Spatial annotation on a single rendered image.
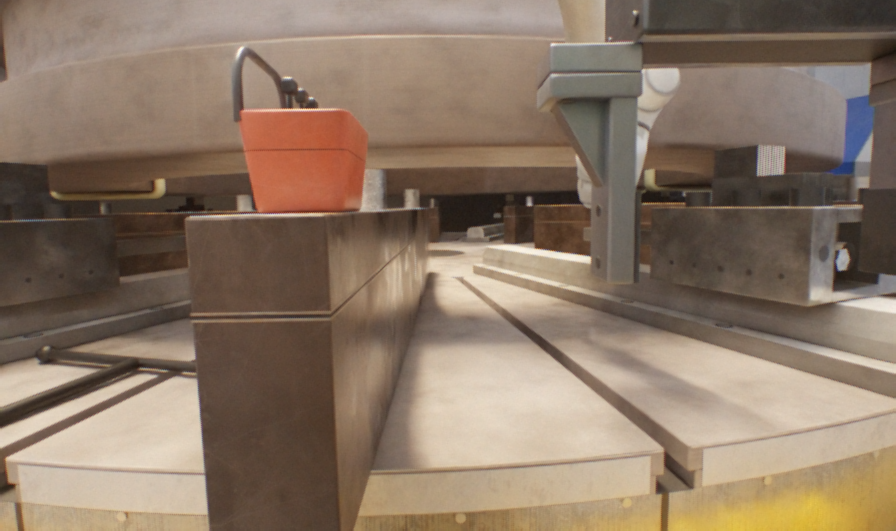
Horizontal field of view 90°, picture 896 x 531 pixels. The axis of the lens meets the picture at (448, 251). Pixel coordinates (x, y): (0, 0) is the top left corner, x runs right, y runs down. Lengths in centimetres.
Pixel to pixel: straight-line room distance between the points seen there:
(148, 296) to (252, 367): 139
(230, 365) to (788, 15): 50
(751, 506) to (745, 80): 117
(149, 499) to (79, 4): 157
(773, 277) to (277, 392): 109
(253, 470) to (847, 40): 56
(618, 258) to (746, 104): 149
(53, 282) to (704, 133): 187
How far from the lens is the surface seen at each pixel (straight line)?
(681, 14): 22
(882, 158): 30
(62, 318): 176
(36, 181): 177
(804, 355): 130
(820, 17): 25
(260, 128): 61
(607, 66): 21
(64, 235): 165
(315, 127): 59
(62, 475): 98
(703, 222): 138
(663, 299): 159
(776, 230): 127
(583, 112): 22
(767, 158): 148
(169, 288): 193
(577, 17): 69
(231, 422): 54
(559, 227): 286
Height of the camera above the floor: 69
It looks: 6 degrees down
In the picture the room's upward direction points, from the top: 1 degrees counter-clockwise
